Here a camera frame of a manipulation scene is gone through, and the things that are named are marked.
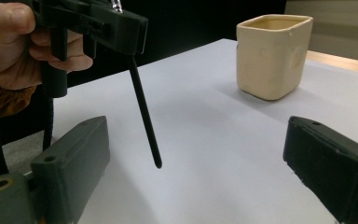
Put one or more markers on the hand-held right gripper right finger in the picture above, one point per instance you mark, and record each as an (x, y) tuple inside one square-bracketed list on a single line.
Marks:
[(329, 168)]

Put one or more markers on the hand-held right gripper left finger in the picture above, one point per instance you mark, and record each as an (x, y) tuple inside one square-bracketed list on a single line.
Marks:
[(71, 168)]

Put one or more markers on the thin black makeup brush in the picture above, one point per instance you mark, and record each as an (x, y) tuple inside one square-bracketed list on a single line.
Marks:
[(144, 118)]

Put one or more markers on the cream square cup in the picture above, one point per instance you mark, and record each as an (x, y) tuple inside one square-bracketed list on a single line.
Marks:
[(270, 62)]

